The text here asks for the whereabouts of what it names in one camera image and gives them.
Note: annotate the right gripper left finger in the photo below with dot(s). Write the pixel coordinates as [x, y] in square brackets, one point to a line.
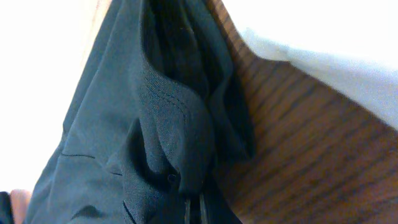
[175, 210]

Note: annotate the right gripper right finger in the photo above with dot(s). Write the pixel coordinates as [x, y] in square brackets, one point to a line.
[213, 207]

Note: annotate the black leggings with red waistband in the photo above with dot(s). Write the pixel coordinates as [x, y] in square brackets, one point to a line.
[157, 107]

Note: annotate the white fern print garment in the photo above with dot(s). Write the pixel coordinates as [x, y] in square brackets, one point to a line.
[350, 45]

